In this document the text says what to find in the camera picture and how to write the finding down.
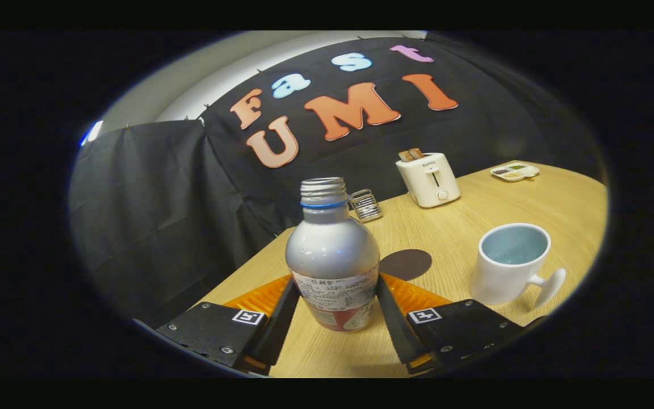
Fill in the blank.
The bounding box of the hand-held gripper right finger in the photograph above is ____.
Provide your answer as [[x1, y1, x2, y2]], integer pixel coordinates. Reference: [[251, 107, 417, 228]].
[[375, 273, 549, 374]]

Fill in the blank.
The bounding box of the white toaster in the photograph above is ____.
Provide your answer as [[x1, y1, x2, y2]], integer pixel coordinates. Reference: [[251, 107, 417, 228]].
[[395, 152, 462, 208]]

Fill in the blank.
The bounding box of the dark brown round coaster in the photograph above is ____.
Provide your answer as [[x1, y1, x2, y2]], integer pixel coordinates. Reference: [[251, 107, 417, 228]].
[[379, 249, 433, 281]]

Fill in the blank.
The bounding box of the wire mesh basket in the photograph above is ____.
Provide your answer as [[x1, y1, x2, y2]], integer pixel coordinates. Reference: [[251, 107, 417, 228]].
[[348, 189, 383, 223]]

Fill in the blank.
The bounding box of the white divided snack tray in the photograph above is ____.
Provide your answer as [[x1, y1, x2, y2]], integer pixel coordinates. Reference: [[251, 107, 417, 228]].
[[490, 162, 540, 182]]

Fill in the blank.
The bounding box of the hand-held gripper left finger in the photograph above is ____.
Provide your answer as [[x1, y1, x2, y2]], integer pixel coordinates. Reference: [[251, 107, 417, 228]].
[[156, 274, 301, 375]]

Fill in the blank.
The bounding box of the silver juice bottle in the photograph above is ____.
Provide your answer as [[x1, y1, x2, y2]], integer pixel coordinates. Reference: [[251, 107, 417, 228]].
[[285, 177, 381, 332]]

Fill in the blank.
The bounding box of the black backdrop cloth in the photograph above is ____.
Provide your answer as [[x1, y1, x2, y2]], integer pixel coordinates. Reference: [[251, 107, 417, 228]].
[[69, 35, 606, 330]]

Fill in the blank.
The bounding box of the white cup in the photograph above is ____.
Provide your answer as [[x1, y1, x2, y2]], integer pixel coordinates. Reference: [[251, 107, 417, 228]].
[[470, 223, 567, 308]]

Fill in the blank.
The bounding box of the wooden table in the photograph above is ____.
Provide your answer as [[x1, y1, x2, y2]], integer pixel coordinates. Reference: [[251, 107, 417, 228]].
[[191, 160, 609, 378]]

